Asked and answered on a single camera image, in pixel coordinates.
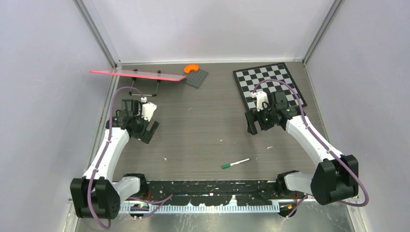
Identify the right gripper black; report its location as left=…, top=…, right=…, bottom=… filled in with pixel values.
left=245, top=104, right=276, bottom=135

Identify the whiteboard with pink frame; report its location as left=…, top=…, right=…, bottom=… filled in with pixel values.
left=89, top=70, right=186, bottom=82

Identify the green whiteboard marker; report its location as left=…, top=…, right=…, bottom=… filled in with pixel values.
left=221, top=158, right=251, bottom=169

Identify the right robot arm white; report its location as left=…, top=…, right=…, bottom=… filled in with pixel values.
left=245, top=91, right=359, bottom=205

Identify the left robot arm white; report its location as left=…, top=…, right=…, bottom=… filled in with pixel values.
left=70, top=98, right=159, bottom=219

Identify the black white chessboard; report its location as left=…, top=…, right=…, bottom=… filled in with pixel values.
left=233, top=62, right=307, bottom=111

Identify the grey studded baseplate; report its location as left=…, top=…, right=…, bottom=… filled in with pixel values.
left=182, top=69, right=209, bottom=88

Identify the orange curved piece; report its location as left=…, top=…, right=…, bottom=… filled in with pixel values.
left=184, top=64, right=199, bottom=74

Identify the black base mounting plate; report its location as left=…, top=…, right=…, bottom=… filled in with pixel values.
left=127, top=180, right=305, bottom=206

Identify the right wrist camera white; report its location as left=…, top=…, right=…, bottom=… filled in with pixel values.
left=250, top=91, right=269, bottom=112

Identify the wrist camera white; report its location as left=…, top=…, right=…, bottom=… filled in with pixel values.
left=250, top=91, right=269, bottom=112
left=141, top=97, right=157, bottom=122

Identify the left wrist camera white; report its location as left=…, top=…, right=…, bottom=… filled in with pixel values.
left=141, top=97, right=157, bottom=122

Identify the aluminium slotted rail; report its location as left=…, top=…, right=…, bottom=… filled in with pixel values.
left=80, top=203, right=282, bottom=214

